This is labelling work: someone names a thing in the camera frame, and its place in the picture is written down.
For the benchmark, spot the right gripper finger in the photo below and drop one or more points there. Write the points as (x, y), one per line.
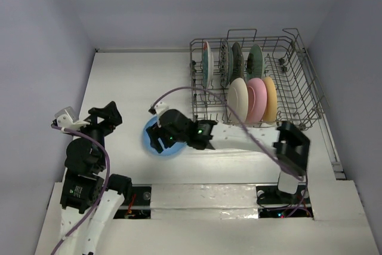
(153, 134)
(161, 143)

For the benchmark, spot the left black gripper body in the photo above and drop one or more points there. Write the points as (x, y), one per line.
(97, 129)

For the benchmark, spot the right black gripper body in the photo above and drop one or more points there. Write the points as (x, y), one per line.
(161, 135)

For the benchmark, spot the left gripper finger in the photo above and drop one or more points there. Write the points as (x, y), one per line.
(112, 117)
(99, 112)

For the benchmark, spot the blue plate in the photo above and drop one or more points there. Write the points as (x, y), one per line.
(173, 151)

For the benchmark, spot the cream white plate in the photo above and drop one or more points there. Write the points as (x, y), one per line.
(237, 98)

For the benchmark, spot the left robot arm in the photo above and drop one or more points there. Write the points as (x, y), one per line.
(91, 194)

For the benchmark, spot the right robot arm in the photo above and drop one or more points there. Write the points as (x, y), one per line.
(286, 145)

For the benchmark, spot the white plate red teal pattern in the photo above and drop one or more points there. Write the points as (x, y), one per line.
(207, 64)

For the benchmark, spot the pink plate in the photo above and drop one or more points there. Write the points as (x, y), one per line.
(257, 100)

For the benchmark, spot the teal patterned plate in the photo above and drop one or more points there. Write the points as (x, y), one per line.
(225, 63)

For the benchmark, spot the dark olive plate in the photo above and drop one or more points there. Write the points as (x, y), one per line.
(238, 62)

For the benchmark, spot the yellow plate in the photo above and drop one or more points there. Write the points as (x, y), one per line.
(272, 102)

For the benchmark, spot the green plate dark motif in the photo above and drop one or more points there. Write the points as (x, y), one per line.
(255, 63)

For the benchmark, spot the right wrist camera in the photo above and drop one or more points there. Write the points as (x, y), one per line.
(159, 109)

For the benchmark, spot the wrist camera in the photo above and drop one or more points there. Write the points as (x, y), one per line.
(66, 119)
(159, 109)

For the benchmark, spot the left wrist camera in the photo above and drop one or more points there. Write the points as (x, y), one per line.
(66, 119)

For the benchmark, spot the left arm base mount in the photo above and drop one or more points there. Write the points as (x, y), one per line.
(138, 205)

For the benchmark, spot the grey wire dish rack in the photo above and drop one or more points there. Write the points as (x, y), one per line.
(286, 60)

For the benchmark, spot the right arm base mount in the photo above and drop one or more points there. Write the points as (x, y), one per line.
(273, 203)

